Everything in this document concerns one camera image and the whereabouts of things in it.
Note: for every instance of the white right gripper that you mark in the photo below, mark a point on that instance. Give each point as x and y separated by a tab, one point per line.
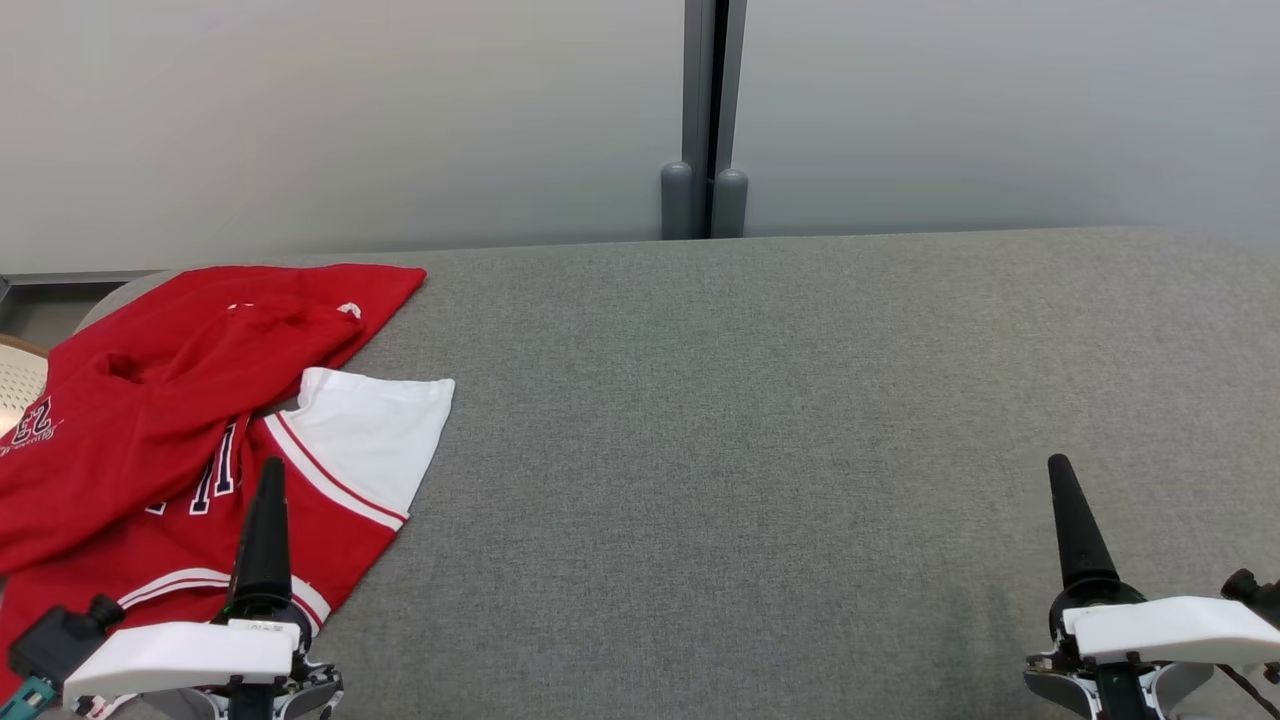
1170	630

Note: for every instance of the grey partition post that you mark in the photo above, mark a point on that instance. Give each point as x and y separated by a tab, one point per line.
700	90

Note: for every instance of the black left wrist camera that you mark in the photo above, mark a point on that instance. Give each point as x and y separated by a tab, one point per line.
60	642

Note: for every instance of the white perforated laundry basket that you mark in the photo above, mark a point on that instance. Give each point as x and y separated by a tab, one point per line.
18	385

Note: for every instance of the grey cylindrical post foot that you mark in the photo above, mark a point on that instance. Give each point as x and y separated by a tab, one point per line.
676	200
731	205

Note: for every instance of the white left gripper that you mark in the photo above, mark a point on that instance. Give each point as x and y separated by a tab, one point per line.
180	655

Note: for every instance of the grey fabric sofa cushion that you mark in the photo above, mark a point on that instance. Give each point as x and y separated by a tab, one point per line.
750	450

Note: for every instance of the plain red shirt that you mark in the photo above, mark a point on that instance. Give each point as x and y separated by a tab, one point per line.
150	420

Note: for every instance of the grey metal floor frame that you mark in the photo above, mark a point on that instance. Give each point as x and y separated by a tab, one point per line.
80	277

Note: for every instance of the teal left camera connector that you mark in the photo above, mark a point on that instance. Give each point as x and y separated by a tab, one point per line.
28	695

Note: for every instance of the red jersey with white sleeves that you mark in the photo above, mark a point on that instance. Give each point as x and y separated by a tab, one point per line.
345	450

